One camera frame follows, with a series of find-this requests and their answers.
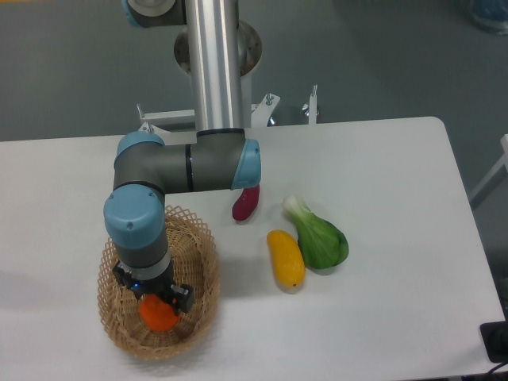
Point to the black device at edge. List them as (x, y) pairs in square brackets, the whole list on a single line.
[(494, 335)]

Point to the woven wicker basket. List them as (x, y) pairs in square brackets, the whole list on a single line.
[(196, 264)]

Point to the yellow mango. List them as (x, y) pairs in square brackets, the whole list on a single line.
[(286, 259)]

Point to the orange tangerine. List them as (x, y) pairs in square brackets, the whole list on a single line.
[(156, 314)]

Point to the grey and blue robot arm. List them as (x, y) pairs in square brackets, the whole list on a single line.
[(146, 169)]

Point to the purple sweet potato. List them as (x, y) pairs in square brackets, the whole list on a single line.
[(246, 204)]

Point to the white furniture leg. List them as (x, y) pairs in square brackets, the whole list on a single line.
[(493, 178)]

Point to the blue object in corner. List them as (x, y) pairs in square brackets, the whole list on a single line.
[(490, 15)]

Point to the green bok choy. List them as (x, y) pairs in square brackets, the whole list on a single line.
[(321, 243)]

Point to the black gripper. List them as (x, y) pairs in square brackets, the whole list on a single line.
[(180, 298)]

